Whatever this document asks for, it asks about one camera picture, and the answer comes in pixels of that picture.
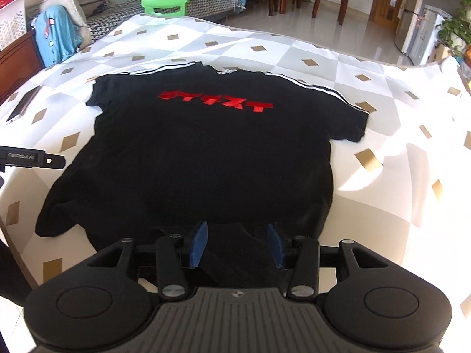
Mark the grey smartphone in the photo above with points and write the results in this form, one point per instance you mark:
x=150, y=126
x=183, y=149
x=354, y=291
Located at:
x=22, y=104

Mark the potted plant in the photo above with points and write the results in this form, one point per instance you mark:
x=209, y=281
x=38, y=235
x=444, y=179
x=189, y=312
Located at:
x=456, y=29

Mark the blue printed pyjama top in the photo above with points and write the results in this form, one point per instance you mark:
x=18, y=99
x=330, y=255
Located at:
x=55, y=36

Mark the grey refrigerator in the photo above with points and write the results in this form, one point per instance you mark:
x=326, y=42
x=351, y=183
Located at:
x=410, y=14

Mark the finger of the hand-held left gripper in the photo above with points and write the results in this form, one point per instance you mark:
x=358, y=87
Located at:
x=53, y=161

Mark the white perforated basket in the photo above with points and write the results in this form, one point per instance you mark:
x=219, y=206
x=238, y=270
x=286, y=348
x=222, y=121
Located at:
x=11, y=25

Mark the houndstooth sofa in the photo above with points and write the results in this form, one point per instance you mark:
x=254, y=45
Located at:
x=206, y=3

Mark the brown wooden cabinet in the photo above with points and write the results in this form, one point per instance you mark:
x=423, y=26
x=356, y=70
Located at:
x=18, y=66

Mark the wooden door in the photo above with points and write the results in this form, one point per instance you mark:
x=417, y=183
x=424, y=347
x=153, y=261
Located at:
x=386, y=0

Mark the white cushion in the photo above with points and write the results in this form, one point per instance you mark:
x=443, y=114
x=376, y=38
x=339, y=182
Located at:
x=66, y=3

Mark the diamond patterned tablecloth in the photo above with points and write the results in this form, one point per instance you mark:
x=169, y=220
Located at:
x=368, y=209

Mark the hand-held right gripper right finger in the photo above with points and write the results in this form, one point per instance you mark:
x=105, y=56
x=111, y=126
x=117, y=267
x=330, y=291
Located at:
x=276, y=246

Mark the grey garment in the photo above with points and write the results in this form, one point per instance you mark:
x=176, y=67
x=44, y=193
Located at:
x=88, y=0

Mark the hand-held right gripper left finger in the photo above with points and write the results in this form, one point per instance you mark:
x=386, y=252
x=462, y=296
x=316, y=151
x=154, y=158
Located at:
x=198, y=244

